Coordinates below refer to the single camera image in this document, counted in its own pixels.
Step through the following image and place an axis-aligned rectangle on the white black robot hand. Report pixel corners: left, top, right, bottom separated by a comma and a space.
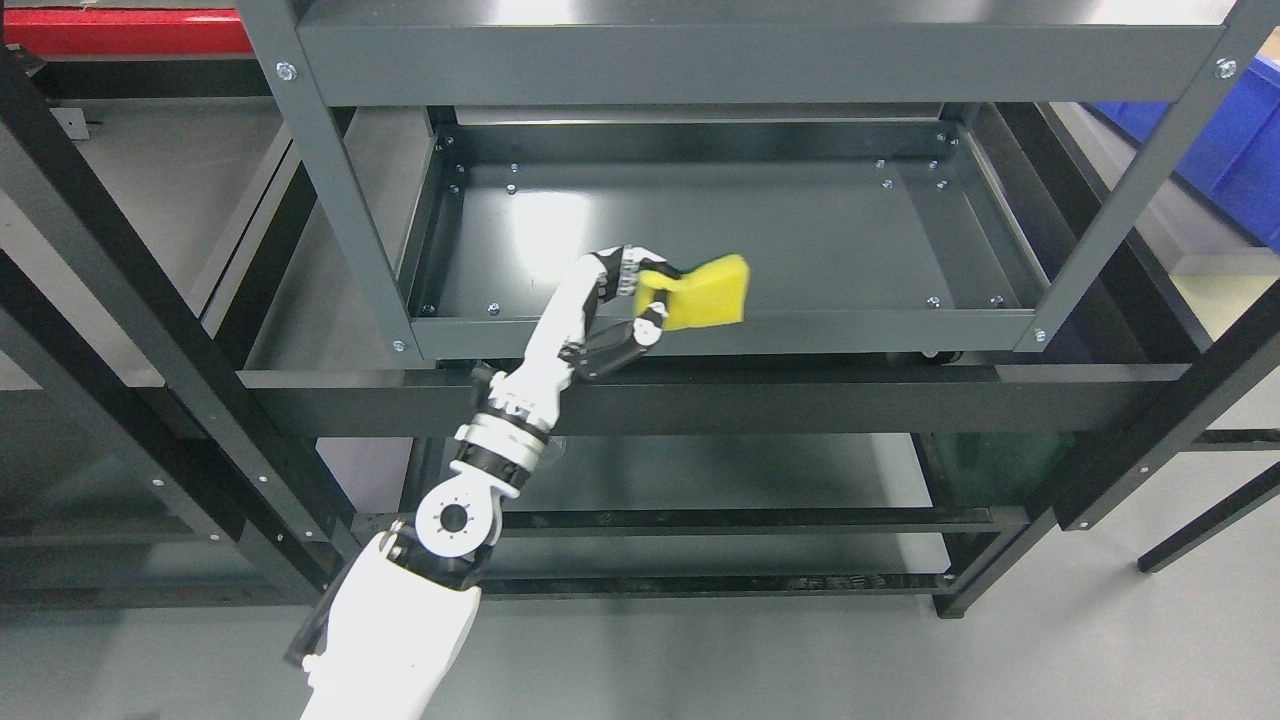
479, 245, 684, 432

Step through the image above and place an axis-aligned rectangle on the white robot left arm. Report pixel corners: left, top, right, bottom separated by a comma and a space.
289, 395, 561, 719

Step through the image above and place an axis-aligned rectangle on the green yellow sponge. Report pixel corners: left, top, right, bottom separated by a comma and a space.
634, 254, 750, 332

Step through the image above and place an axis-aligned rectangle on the red bar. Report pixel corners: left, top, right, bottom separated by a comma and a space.
3, 6, 253, 56

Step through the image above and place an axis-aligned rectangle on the black metal rack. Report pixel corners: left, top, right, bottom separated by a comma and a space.
3, 63, 1277, 618

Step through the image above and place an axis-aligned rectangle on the grey metal shelf unit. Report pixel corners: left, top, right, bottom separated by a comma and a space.
237, 1, 1277, 618

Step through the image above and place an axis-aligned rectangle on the blue plastic bin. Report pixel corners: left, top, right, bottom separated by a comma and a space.
1147, 55, 1279, 259

